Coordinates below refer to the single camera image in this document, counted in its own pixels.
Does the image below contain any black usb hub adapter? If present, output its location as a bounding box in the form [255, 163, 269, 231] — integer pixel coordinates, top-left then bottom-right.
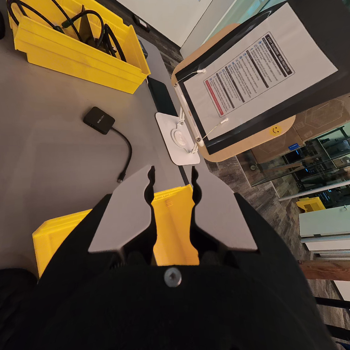
[83, 106, 133, 184]

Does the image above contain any white cabinet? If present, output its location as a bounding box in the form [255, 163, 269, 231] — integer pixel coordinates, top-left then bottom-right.
[299, 205, 350, 260]

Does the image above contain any wooden top desk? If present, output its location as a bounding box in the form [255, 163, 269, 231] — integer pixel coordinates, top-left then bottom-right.
[298, 259, 350, 281]

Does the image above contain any black metal pole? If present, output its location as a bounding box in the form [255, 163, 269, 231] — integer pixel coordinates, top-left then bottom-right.
[314, 297, 350, 309]

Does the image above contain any small yellow bin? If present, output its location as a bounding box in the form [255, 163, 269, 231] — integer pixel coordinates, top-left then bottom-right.
[296, 197, 326, 214]

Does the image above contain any black floor box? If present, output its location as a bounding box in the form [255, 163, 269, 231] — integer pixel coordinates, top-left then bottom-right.
[133, 15, 150, 33]

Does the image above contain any metal shelving rack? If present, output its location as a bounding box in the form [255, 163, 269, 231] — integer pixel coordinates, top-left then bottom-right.
[282, 126, 350, 193]

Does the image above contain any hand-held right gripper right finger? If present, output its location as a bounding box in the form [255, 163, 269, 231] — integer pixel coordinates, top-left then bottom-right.
[190, 165, 259, 252]

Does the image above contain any wooden sign board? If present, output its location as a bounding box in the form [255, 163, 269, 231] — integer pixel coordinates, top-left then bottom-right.
[171, 0, 350, 163]

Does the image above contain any white tablet stand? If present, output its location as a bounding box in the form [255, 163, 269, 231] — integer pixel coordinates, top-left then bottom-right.
[155, 82, 206, 166]

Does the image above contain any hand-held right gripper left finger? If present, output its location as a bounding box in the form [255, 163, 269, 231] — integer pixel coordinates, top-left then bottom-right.
[87, 165, 158, 253]

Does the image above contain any instruction sheet in clear sleeve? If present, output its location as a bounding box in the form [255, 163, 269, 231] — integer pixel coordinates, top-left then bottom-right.
[183, 2, 339, 135]

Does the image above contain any yellow plastic bin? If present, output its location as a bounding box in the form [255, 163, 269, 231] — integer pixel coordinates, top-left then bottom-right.
[8, 0, 151, 95]
[32, 184, 200, 279]

